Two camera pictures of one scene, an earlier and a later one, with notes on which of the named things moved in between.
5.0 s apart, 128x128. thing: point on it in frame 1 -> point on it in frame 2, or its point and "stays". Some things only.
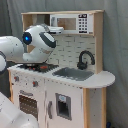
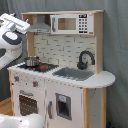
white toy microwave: [74, 23] stays
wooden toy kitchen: [70, 89] stays
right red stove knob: [35, 83] stays
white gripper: [57, 30] -> [14, 22]
